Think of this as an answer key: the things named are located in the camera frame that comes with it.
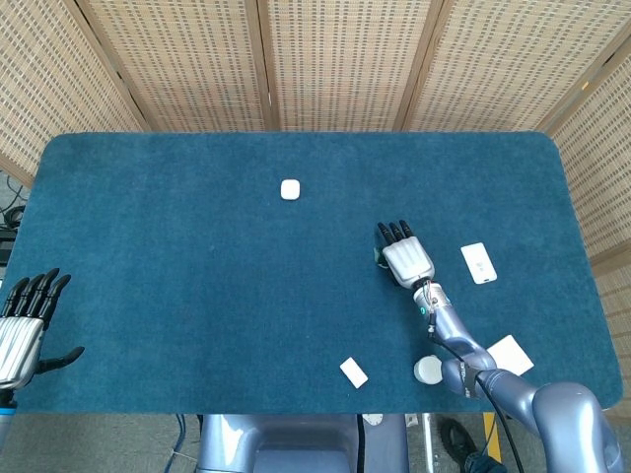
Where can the black device box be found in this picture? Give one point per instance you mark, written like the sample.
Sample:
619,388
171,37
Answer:
6,244

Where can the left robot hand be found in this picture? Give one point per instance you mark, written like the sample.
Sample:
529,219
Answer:
20,340

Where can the white card with grey print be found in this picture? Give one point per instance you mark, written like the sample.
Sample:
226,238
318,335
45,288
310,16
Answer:
478,263

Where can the blue carpet table cover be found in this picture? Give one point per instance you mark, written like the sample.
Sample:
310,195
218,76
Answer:
197,295

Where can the plain white square card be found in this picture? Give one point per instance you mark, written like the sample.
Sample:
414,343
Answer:
512,356

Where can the yellow strip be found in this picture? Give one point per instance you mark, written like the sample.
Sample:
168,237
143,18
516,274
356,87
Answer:
490,433

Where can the woven folding screen panel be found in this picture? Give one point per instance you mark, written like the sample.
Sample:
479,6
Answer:
503,64
601,187
182,64
345,64
39,88

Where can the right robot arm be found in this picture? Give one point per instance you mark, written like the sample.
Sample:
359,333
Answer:
542,404

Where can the grey-blue robot torso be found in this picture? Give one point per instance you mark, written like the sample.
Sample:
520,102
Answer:
296,443

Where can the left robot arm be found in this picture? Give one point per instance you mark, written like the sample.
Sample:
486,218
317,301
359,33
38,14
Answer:
5,419

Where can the white earbud case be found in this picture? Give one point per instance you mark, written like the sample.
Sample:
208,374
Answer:
290,189

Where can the white round cap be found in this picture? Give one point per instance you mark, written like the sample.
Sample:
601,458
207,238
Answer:
427,369

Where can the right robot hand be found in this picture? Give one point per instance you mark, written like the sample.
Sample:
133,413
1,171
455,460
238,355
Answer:
408,258

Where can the black caster wheel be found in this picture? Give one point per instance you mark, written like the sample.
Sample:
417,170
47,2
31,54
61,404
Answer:
456,441

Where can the white rectangular box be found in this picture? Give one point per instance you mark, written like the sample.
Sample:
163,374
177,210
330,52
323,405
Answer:
353,373

